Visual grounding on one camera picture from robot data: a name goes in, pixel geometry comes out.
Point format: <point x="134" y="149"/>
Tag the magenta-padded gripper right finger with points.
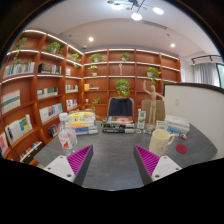
<point x="165" y="165"/>

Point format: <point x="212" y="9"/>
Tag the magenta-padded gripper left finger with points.
<point x="58" y="165"/>

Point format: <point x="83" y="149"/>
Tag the clear plastic water bottle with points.
<point x="67" y="138"/>

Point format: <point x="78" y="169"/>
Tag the flat round red coaster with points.
<point x="181" y="148"/>

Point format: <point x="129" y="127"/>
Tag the cream mug with red drawing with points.
<point x="159" y="141"/>

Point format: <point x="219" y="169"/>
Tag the small round badge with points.
<point x="183" y="136"/>
<point x="138" y="131"/>
<point x="146" y="131"/>

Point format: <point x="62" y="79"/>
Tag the small green white box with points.
<point x="162" y="125"/>

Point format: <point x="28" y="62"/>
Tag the colourful book stack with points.
<point x="83" y="124"/>

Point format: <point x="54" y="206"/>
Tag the green and white carton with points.
<point x="141" y="119"/>

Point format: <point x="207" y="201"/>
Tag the tan upholstered chair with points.
<point x="145" y="108"/>

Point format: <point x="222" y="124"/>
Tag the wooden artist mannequin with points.
<point x="152" y="103"/>

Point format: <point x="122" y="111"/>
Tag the chair with dark jacket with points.
<point x="120" y="107"/>

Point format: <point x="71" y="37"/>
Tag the wooden shelf unit with books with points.
<point x="30" y="86"/>

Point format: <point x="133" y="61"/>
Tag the grey curtain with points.
<point x="206" y="75"/>

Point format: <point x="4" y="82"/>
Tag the window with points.
<point x="221" y="76"/>

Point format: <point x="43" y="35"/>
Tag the recessed ceiling light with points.
<point x="91" y="39"/>
<point x="172" y="45"/>

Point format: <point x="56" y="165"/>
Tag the ceiling air vent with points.
<point x="153" y="24"/>

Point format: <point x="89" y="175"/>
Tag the branched ceiling lamp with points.
<point x="136" y="16"/>

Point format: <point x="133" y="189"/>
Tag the white wall socket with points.
<point x="177" y="101"/>

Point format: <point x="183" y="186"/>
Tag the black ceiling track rail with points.
<point x="206" y="57"/>

